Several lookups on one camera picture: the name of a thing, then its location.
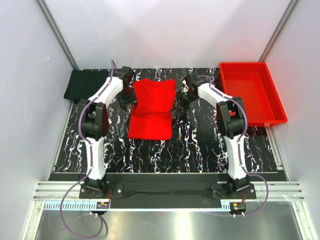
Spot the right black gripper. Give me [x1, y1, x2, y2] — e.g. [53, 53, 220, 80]
[169, 90, 198, 116]

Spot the left small electronics board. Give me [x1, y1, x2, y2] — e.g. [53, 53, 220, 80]
[96, 201, 110, 210]

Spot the red t shirt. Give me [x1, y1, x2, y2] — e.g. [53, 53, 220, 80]
[127, 78, 176, 141]

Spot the right small electronics board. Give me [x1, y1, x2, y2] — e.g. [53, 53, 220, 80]
[230, 202, 247, 211]

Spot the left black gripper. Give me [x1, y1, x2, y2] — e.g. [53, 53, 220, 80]
[117, 86, 137, 111]

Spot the red plastic bin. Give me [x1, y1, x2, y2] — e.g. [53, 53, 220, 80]
[219, 62, 288, 127]

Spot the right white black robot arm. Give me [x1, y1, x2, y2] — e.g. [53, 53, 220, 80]
[170, 74, 250, 199]

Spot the left aluminium frame post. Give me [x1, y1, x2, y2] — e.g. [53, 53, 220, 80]
[35, 0, 80, 70]

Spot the right aluminium frame post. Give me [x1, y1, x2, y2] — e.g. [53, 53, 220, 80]
[258, 0, 300, 62]

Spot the aluminium table edge rail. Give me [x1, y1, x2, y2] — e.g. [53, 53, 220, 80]
[33, 181, 304, 202]

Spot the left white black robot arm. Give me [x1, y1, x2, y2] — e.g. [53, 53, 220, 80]
[78, 66, 137, 198]

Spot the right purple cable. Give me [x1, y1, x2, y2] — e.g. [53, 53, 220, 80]
[197, 74, 270, 218]

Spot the folded black t shirt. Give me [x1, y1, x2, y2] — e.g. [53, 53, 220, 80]
[63, 69, 109, 102]

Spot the aluminium frame post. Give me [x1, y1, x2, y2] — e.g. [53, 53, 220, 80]
[35, 0, 80, 70]
[258, 0, 300, 62]

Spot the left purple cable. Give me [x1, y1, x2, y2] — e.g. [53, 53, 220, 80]
[58, 59, 118, 238]

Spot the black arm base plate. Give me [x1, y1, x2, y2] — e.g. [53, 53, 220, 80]
[48, 170, 288, 195]

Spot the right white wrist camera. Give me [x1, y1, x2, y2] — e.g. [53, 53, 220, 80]
[181, 80, 189, 94]

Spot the white slotted cable duct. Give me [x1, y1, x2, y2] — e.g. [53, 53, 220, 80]
[44, 200, 231, 213]

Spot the purple cable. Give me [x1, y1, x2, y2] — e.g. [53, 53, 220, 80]
[58, 59, 118, 238]
[197, 74, 270, 218]

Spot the small electronics board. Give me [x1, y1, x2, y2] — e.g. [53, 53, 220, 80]
[96, 201, 110, 210]
[230, 202, 247, 211]

